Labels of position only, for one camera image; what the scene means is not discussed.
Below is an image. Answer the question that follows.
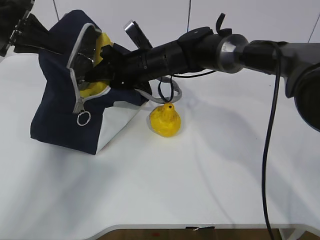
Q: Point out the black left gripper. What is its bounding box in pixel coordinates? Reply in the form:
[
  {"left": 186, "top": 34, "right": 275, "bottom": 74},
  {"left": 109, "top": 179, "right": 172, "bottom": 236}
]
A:
[{"left": 0, "top": 0, "right": 67, "bottom": 57}]

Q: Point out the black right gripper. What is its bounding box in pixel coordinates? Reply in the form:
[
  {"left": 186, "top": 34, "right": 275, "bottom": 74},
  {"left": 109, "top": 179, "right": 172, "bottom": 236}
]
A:
[{"left": 83, "top": 44, "right": 170, "bottom": 89}]

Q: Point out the yellow banana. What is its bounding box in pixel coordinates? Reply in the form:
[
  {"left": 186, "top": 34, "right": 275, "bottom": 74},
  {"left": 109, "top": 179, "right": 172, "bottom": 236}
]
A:
[{"left": 79, "top": 32, "right": 113, "bottom": 98}]

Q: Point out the navy insulated lunch bag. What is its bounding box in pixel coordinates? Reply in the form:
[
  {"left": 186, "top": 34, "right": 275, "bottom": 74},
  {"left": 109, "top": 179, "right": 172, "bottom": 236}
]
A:
[{"left": 30, "top": 9, "right": 162, "bottom": 155}]

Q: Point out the yellow pear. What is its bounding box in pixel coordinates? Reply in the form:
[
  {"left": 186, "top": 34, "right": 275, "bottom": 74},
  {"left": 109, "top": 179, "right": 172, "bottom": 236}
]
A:
[{"left": 149, "top": 103, "right": 181, "bottom": 138}]

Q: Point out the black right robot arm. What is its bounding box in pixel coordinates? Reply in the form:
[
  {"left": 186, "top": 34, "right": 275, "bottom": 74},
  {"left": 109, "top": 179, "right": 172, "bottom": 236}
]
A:
[{"left": 84, "top": 27, "right": 320, "bottom": 130}]

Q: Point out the white table leg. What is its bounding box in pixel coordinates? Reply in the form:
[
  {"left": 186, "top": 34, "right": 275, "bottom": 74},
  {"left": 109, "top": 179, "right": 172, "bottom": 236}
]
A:
[{"left": 279, "top": 228, "right": 305, "bottom": 240}]

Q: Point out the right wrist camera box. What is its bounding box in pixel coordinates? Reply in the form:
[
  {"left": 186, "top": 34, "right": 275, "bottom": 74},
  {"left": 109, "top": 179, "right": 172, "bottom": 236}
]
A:
[{"left": 123, "top": 20, "right": 153, "bottom": 50}]

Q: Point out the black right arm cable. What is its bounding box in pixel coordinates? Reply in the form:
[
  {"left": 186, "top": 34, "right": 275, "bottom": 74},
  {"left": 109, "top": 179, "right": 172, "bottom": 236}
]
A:
[{"left": 157, "top": 41, "right": 285, "bottom": 240}]

